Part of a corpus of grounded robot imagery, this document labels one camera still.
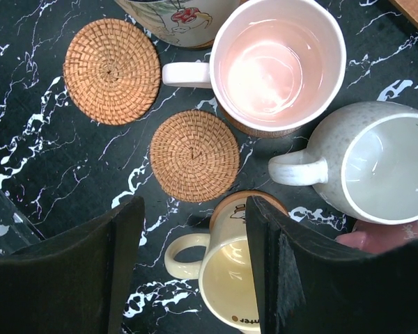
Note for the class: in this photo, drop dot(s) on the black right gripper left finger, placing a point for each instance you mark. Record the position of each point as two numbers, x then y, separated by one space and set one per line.
75 282

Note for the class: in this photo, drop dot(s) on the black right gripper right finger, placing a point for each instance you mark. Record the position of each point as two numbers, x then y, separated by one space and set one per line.
306 282

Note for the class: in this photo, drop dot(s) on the yellow mug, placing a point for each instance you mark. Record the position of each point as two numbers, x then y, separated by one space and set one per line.
224 275

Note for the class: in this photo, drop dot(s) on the maroon speckled mug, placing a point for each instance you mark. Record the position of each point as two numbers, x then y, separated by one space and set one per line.
376 238

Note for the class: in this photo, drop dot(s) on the white speckled mug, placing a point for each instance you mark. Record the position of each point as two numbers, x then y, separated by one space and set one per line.
362 159

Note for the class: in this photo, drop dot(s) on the pink mug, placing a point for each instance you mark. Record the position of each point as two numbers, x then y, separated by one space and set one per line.
274 65

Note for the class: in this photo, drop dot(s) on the green floral mug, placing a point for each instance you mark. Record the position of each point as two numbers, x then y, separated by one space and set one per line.
183 23

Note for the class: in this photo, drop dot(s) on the smooth brown wooden coaster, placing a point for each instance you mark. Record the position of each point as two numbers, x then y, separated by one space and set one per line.
264 198

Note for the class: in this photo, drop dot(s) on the woven rattan coaster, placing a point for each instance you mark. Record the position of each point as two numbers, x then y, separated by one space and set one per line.
112 71
194 156

